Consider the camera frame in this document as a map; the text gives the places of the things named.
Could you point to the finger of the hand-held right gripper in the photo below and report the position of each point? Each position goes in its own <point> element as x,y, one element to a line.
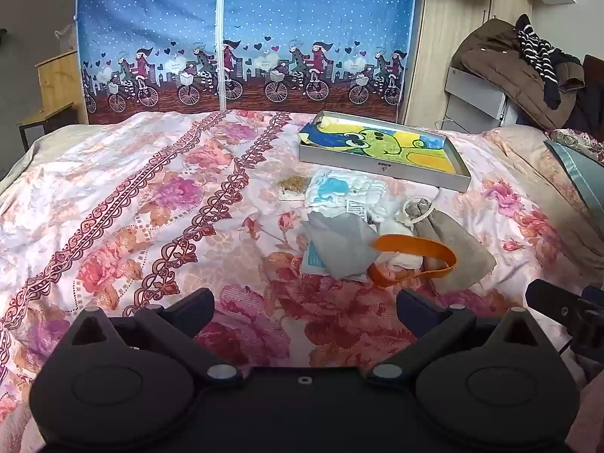
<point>549,302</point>

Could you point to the dark wooden headboard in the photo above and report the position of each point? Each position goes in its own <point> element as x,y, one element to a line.
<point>593,85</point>

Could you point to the wooden side table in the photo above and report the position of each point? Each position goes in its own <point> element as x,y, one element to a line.
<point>52,115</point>

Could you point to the white light blue packet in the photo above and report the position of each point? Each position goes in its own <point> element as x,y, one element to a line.
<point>310,260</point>

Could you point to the small wooden cabinet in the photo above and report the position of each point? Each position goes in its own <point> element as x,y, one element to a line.
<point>56,75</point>

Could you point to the striped dark garment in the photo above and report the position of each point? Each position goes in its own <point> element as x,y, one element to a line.
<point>538,56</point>

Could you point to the yellow speckled sachet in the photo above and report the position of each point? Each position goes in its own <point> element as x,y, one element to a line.
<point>292,186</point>

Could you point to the beige floral pillow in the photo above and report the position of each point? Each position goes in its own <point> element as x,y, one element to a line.
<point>528,174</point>

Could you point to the grey cloth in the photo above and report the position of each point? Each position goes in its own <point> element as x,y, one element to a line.
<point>339,240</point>

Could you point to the light wooden wardrobe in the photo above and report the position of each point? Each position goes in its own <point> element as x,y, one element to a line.
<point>434,56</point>

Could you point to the orange plastic cup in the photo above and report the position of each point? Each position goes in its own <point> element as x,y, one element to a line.
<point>410,244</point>

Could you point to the small yellow white soft toy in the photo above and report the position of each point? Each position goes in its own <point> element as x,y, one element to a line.
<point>323,125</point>

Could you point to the blue striped pillow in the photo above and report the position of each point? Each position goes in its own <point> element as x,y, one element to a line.
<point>580,172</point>

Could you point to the grey white drawer cabinet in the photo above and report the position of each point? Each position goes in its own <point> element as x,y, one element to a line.
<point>472,89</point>

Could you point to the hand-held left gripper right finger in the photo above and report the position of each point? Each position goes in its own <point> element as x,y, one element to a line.
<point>409,306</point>

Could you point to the grey cardboard box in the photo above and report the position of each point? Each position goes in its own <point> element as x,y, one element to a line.
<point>377,175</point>

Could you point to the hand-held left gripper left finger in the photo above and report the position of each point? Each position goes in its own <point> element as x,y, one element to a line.
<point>200,304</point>

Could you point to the white cloth with blue print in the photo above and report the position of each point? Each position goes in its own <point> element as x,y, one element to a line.
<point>330,193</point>

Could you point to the floral patterned pillow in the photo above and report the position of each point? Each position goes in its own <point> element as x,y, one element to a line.
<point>580,142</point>

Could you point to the blue printed fabric wardrobe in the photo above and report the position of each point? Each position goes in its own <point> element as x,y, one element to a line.
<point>188,9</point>

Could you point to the brown padded jacket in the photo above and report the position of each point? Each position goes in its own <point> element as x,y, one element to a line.
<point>495,66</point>

